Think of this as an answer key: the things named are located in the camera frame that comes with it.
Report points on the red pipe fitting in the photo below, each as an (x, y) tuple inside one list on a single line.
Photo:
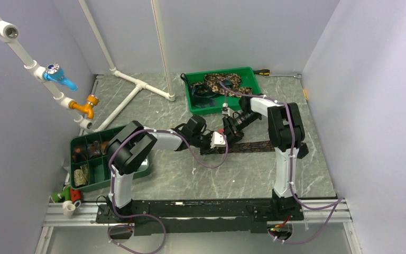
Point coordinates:
[(76, 196)]

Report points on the orange rolled tie in organizer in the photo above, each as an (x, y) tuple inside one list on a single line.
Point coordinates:
[(103, 146)]

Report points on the olive rolled tie in organizer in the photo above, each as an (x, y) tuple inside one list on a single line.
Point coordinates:
[(81, 176)]

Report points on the yellow black screwdriver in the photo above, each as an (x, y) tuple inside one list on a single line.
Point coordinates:
[(262, 72)]

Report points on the orange faucet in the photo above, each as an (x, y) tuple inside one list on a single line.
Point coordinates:
[(87, 108)]

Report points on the dark orange patterned tie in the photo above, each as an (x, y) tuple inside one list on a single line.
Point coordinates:
[(258, 146)]

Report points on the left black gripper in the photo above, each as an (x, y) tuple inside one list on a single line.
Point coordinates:
[(208, 151)]

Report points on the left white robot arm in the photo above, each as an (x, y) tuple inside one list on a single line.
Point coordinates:
[(130, 147)]

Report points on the dark blue tie in tray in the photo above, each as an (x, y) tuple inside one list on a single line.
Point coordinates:
[(197, 101)]

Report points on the brown floral tie in tray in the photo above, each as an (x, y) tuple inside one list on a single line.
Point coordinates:
[(220, 84)]

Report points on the green compartment organizer box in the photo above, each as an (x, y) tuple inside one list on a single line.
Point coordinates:
[(99, 173)]

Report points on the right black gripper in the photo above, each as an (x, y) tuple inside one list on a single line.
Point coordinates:
[(232, 133)]

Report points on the blue faucet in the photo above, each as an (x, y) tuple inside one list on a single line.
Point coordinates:
[(55, 73)]

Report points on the green pipe fitting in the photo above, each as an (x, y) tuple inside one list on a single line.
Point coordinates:
[(61, 196)]

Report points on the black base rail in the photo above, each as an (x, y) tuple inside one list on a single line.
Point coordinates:
[(254, 215)]

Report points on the white pipe fitting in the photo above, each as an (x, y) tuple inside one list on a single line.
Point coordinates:
[(68, 208)]

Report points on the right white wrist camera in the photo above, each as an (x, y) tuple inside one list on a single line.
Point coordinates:
[(227, 111)]

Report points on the silver wrench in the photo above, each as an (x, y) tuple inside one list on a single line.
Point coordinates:
[(292, 75)]

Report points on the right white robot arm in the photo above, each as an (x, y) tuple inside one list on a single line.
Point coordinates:
[(286, 135)]

